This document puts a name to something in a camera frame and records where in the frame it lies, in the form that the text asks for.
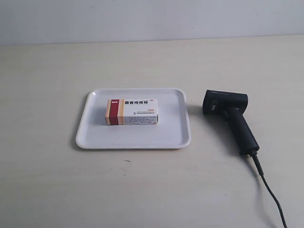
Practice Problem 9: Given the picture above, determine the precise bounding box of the white red medicine box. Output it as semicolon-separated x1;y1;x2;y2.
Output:
105;99;159;125

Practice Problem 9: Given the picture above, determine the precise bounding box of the black handheld barcode scanner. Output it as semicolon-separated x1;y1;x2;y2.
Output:
202;90;259;156

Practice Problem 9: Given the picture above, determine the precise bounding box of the white plastic tray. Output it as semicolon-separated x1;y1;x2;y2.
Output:
76;88;191;150

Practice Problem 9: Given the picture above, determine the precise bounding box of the black scanner cable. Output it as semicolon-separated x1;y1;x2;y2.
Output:
250;153;288;228

